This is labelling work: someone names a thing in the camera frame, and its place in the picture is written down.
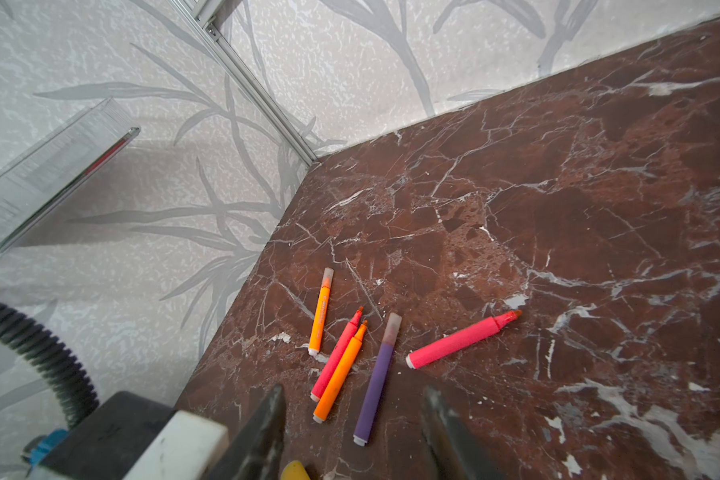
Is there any pink highlighter left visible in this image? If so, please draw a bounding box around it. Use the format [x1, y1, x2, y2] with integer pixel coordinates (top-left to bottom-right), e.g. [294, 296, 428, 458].
[310, 307, 364, 402]

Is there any purple highlighter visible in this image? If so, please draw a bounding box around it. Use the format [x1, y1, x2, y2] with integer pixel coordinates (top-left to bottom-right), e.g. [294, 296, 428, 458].
[353, 313, 402, 446]

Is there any orange highlighter pair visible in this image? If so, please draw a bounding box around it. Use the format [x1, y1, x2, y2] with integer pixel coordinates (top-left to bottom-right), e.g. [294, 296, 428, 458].
[308, 268, 334, 357]

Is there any pink highlighter centre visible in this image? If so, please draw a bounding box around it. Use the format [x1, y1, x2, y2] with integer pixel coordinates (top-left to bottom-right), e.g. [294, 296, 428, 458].
[406, 310, 522, 369]

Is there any clear plastic wall tray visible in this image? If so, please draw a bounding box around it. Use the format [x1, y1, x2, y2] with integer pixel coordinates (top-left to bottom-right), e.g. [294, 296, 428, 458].
[0, 98, 141, 256]

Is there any yellow toy shovel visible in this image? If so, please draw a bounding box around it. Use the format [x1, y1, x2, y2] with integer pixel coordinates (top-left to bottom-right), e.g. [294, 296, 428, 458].
[280, 460, 311, 480]

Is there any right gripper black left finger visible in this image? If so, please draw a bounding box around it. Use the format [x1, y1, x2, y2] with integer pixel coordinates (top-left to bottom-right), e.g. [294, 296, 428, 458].
[207, 384, 287, 479]

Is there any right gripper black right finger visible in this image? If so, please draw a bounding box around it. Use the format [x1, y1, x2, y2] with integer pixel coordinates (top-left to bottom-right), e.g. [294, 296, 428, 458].
[421, 386, 506, 479]

